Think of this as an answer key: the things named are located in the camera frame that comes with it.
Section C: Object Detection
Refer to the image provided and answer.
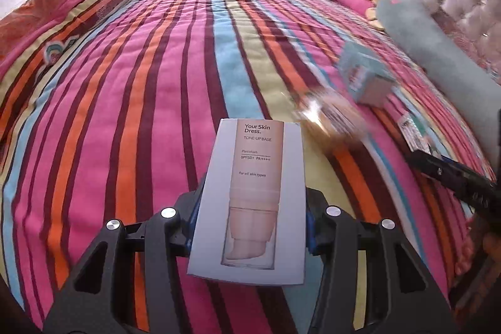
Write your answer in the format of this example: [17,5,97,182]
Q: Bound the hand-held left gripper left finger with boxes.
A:
[43,191,204,334]

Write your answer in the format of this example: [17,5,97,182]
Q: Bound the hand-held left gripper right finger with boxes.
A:
[305,188,458,334]

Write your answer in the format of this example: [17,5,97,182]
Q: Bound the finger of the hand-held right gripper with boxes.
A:
[405,151,501,211]
[430,153,494,183]

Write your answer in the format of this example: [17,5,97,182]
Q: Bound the small printed sachet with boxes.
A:
[396,114,431,152]

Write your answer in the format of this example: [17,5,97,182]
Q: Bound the grey cosmetic tube box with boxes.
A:
[187,118,307,287]

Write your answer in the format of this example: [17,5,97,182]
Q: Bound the shiny golden wrapper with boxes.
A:
[292,89,370,141]

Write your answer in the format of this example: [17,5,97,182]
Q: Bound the light blue square box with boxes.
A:
[337,42,396,108]

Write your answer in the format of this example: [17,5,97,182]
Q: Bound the long green plush bolster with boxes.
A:
[376,0,501,84]

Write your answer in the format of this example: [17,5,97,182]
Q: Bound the striped colourful bedspread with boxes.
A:
[0,0,501,334]

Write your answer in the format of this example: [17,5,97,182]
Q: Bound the yellow plush toy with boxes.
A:
[366,0,386,31]

